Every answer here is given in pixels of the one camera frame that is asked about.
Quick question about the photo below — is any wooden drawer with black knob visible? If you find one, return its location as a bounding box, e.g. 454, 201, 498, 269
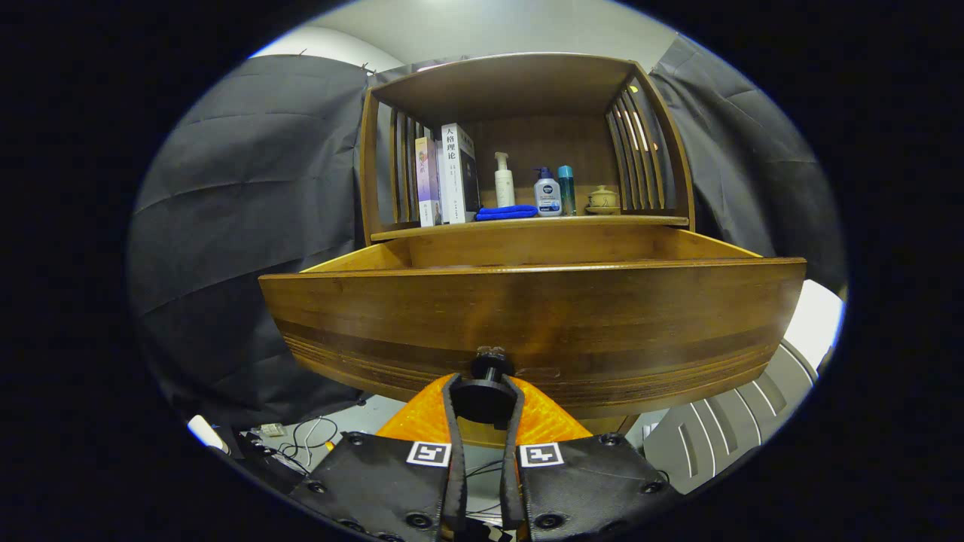
258, 226, 807, 422

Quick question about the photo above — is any beige lidded teacup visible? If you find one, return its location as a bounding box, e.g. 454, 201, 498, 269
585, 185, 621, 215

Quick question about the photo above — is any white pump bottle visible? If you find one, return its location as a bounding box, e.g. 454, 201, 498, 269
494, 152, 516, 209

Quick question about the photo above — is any white flat panel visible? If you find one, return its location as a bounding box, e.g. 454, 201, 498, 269
779, 280, 846, 370

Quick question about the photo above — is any blue folded cloth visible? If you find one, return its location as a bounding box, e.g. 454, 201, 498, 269
475, 204, 539, 221

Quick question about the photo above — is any purple book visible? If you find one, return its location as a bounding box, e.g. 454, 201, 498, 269
415, 136, 441, 227

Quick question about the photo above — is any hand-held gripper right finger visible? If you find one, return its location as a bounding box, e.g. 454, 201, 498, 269
501, 374, 679, 542

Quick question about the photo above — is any wooden countertop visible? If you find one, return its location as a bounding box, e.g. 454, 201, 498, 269
371, 203, 690, 242

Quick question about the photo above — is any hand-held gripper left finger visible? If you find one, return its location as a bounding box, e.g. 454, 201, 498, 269
290, 374, 466, 542

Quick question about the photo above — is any thick white book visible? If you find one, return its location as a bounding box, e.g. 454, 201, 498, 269
441, 123, 481, 224

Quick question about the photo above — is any black backdrop cloth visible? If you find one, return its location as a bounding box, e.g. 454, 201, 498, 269
124, 34, 848, 430

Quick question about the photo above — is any white rounded object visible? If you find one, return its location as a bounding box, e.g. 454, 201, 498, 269
187, 414, 229, 455

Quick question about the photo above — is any wooden cabinet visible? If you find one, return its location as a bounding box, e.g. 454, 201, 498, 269
359, 51, 695, 450

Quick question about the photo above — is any black cable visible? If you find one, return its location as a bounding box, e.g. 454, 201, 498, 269
275, 416, 341, 473

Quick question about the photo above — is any grey slatted chair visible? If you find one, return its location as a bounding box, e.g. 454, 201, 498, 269
644, 339, 819, 494

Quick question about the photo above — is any white bottle with blue cap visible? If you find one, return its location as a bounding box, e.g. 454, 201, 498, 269
534, 166, 563, 218

